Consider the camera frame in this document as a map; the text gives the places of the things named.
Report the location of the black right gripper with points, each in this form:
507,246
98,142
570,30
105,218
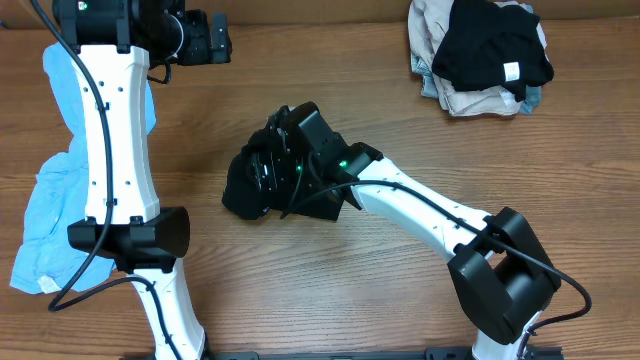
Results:
262,158

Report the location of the light blue t-shirt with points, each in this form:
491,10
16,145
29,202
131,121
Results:
70,185

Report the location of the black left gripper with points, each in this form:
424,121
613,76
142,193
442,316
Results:
201,52

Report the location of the folded black garment with tag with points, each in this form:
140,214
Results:
487,45

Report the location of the black t-shirt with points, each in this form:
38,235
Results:
250,185

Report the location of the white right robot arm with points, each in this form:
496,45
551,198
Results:
501,274

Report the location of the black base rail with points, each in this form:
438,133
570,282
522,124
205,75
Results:
434,353

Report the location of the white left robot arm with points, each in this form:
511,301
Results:
148,253

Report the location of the folded beige garment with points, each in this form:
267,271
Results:
428,21

